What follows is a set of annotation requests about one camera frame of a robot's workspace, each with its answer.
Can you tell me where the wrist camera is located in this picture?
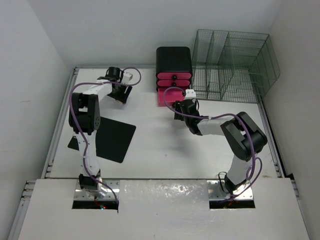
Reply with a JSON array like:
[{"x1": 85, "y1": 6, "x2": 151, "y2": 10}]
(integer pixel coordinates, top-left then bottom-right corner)
[
  {"x1": 184, "y1": 89, "x2": 197, "y2": 100},
  {"x1": 122, "y1": 72, "x2": 133, "y2": 84}
]

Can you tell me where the black drawer cabinet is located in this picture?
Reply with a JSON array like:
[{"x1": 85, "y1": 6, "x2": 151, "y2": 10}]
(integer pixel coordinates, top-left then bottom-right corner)
[{"x1": 155, "y1": 46, "x2": 193, "y2": 93}]

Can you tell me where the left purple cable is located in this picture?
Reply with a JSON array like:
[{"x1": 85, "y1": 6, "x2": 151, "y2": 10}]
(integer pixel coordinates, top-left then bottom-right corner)
[{"x1": 69, "y1": 66, "x2": 142, "y2": 204}]

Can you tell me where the pink bottom drawer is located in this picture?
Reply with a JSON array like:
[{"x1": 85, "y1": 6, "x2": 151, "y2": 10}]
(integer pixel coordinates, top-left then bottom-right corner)
[{"x1": 157, "y1": 86, "x2": 187, "y2": 107}]

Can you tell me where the purple cable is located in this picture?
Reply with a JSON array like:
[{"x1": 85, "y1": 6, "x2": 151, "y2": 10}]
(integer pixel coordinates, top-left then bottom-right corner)
[
  {"x1": 162, "y1": 86, "x2": 263, "y2": 201},
  {"x1": 69, "y1": 66, "x2": 142, "y2": 204}
]

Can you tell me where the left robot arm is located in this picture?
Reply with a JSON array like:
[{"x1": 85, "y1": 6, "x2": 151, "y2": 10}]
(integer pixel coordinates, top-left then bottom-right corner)
[{"x1": 69, "y1": 67, "x2": 136, "y2": 194}]

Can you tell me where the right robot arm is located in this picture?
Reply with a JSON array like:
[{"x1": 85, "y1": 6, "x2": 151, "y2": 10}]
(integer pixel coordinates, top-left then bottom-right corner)
[{"x1": 173, "y1": 99, "x2": 268, "y2": 195}]

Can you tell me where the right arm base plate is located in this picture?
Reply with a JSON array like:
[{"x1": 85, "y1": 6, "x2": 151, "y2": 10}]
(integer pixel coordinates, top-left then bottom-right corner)
[{"x1": 207, "y1": 179, "x2": 255, "y2": 201}]

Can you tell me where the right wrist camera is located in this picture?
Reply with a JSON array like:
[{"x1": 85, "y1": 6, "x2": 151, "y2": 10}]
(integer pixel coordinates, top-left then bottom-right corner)
[{"x1": 184, "y1": 89, "x2": 197, "y2": 100}]

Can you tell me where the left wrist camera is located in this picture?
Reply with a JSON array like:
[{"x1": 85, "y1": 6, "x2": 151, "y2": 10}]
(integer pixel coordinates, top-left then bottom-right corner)
[{"x1": 122, "y1": 72, "x2": 133, "y2": 84}]

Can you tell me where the pink top drawer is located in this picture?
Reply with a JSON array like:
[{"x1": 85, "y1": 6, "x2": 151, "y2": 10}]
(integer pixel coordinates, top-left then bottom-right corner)
[{"x1": 156, "y1": 72, "x2": 192, "y2": 80}]

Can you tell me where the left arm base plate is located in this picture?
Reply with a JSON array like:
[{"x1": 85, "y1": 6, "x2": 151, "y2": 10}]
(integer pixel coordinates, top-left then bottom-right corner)
[{"x1": 73, "y1": 179, "x2": 120, "y2": 201}]

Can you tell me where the black mouse pad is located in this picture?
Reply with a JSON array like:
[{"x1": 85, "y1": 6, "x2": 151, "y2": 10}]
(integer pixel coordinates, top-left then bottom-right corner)
[{"x1": 67, "y1": 116, "x2": 137, "y2": 164}]

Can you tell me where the green wire mesh organizer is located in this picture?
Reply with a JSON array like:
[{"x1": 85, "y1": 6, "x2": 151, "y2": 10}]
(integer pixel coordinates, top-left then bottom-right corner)
[{"x1": 191, "y1": 29, "x2": 281, "y2": 104}]

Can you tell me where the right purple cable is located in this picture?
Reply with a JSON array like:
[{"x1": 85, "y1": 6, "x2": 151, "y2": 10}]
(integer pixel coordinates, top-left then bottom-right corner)
[{"x1": 162, "y1": 86, "x2": 263, "y2": 201}]

